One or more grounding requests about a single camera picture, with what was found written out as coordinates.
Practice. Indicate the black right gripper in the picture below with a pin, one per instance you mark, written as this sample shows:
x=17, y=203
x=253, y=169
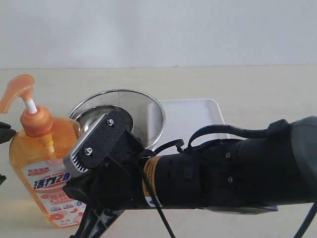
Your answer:
x=116, y=185

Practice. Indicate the small stainless steel bowl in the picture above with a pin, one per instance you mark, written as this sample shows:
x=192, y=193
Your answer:
x=87, y=117

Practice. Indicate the orange soap pump bottle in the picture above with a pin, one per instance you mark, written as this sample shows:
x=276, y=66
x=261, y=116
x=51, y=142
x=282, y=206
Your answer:
x=36, y=154

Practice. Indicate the steel mesh colander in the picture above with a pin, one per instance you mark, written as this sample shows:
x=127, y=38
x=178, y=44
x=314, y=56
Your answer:
x=147, y=112

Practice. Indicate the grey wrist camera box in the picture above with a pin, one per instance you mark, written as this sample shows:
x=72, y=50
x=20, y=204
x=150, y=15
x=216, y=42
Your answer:
x=105, y=137

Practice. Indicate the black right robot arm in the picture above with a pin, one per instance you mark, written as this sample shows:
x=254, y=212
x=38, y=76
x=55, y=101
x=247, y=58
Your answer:
x=253, y=173

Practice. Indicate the white foam tray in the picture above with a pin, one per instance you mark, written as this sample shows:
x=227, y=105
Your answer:
x=183, y=117

